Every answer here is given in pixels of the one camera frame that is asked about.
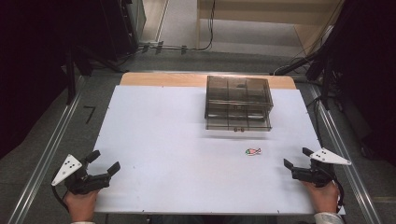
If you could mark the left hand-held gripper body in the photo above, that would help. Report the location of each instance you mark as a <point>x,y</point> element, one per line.
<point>93,182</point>

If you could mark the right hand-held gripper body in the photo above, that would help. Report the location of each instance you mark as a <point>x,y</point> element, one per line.
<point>314,175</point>

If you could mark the metal floor rail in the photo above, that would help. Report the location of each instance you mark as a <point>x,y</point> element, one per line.
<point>345,149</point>
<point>46,155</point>

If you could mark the person's left hand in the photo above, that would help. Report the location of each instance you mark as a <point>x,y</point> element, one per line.
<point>81,207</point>

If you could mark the transparent grey drawer box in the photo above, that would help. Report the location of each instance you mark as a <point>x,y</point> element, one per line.
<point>238,102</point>

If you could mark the light wooden shelf unit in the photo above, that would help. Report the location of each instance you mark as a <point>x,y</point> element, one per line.
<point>267,18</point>

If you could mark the black metal stand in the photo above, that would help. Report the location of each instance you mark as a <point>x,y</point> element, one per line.
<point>71,77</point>
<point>325,77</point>

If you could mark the person's right hand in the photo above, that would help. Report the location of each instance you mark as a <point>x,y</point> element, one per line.
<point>325,199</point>

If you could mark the small fish-shaped toy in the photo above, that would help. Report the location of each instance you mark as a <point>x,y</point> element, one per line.
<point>253,151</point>

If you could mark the white table cover sheet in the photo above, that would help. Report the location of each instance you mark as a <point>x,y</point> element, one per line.
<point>162,140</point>

